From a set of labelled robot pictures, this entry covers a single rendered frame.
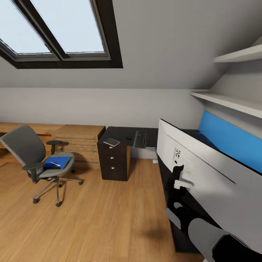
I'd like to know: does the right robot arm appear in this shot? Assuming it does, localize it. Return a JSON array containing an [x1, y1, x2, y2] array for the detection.
[[166, 180, 262, 262]]

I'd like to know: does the monitor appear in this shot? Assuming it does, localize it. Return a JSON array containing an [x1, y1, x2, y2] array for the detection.
[[156, 119, 262, 254]]

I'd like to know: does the notebook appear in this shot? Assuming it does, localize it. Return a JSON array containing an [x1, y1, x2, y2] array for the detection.
[[104, 138, 120, 147]]

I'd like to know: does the swivel chair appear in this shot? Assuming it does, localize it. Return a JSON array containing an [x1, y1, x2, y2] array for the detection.
[[0, 124, 83, 207]]

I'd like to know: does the keyboard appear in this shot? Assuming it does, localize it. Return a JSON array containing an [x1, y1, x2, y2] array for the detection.
[[133, 131, 146, 149]]

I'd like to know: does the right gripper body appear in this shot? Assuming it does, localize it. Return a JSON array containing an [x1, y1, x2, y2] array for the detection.
[[166, 181, 187, 197]]

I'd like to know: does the folder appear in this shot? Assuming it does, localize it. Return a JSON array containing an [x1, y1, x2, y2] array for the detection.
[[39, 157, 70, 170]]

